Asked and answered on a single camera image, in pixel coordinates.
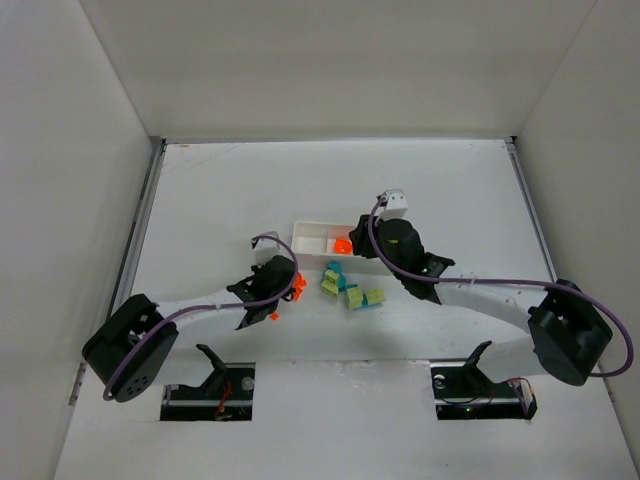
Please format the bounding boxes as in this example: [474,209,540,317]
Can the orange lego brick pieces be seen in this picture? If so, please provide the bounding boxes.
[292,272,307,302]

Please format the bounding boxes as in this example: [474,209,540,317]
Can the orange round lego piece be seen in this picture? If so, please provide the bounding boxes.
[333,238,353,255]

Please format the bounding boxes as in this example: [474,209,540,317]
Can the white three-compartment tray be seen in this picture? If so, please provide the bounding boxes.
[292,221,386,275]

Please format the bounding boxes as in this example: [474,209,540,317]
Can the green teal lego cluster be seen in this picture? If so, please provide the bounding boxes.
[345,284,386,310]

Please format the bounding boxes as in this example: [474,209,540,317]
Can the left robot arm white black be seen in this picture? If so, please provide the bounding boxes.
[82,255,299,403]

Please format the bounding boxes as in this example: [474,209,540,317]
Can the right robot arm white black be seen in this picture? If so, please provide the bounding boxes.
[349,214,613,386]

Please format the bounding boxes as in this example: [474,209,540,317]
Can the teal green lego stack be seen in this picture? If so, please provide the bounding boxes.
[320,261,346,297]

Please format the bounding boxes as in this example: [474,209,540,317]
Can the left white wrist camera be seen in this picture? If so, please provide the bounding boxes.
[251,231,280,265]

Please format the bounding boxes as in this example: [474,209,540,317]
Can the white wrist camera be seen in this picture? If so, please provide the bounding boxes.
[251,231,280,265]
[377,189,408,221]

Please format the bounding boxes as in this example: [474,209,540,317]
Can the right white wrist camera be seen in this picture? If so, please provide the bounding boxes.
[377,189,408,221]

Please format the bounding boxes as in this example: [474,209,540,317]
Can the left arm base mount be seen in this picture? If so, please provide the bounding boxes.
[159,344,256,423]

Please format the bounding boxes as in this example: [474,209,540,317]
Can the right aluminium rail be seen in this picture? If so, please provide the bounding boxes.
[505,137,558,281]

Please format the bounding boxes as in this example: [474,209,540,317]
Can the aluminium rail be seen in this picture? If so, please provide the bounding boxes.
[505,137,558,281]
[97,137,166,361]

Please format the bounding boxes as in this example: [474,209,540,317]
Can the left aluminium rail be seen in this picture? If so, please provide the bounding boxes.
[97,137,166,361]

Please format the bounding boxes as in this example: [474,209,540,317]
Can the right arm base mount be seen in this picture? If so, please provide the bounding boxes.
[430,341,538,421]

